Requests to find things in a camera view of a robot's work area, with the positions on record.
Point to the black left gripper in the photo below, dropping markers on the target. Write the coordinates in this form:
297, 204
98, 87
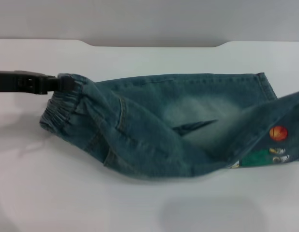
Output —
9, 81

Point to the blue denim shorts with print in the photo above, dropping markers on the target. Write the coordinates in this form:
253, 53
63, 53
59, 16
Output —
144, 120

